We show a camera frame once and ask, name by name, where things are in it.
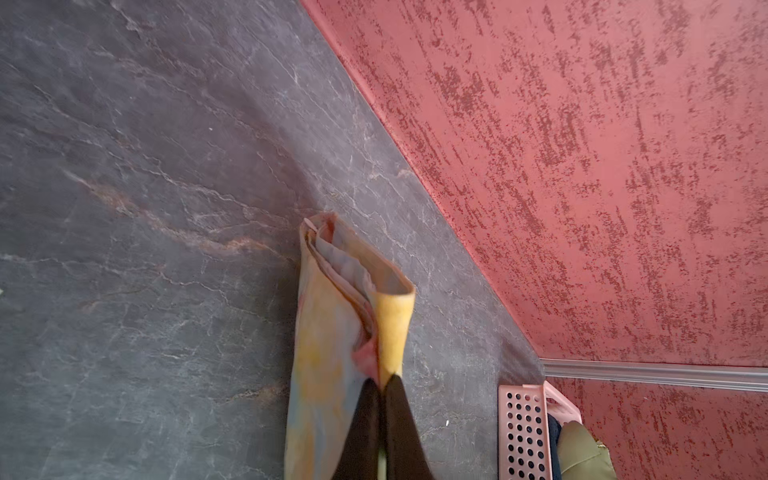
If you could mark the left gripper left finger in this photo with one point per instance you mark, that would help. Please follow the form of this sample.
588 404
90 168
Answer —
360 455

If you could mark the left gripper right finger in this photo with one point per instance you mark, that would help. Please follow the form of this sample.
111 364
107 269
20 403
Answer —
405 457

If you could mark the dark blue skirt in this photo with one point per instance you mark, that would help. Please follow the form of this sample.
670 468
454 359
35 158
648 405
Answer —
554 430

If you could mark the floral pastel skirt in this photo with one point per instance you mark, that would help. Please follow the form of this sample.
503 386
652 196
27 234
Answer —
353 314

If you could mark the pink plastic basket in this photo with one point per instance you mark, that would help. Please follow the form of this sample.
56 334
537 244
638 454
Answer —
524 414

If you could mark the olive green skirt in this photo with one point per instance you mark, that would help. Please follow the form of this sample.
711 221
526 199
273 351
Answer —
581 457

